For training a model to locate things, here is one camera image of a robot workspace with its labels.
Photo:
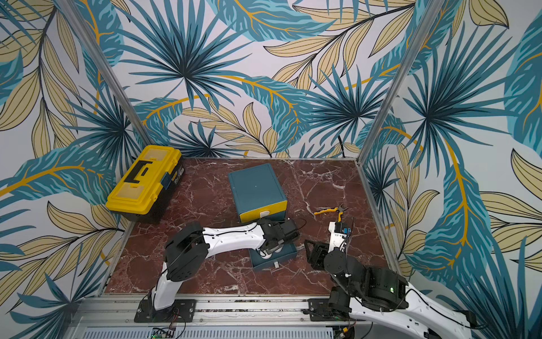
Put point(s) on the yellow handled pliers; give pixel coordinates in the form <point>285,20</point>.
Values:
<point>339,210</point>

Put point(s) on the aluminium frame post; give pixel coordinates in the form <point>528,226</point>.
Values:
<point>91,44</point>
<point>411,53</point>

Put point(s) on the right aluminium frame post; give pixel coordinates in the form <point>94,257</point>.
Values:
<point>411,53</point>

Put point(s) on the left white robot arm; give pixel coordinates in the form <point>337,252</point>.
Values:
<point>186,252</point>

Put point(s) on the teal drawer cabinet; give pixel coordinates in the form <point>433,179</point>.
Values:
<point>254,187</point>

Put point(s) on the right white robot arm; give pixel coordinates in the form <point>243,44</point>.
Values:
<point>380,295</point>

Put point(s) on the yellow black toolbox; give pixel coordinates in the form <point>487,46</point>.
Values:
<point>145,191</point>

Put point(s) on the yellow top drawer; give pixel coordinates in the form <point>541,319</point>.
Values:
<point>275,212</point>

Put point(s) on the aluminium front rail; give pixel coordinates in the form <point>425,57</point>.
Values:
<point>216,316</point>

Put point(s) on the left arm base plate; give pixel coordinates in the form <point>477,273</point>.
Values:
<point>182,310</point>

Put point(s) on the left aluminium frame post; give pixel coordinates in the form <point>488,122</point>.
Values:
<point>91,44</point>

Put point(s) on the teal bottom drawer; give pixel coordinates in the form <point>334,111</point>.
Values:
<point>259,263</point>

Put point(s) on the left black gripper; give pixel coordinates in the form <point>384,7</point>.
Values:
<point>272,251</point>

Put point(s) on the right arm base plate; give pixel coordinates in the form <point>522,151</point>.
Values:
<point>321,309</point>

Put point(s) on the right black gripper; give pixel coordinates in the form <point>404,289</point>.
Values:
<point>316,253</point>

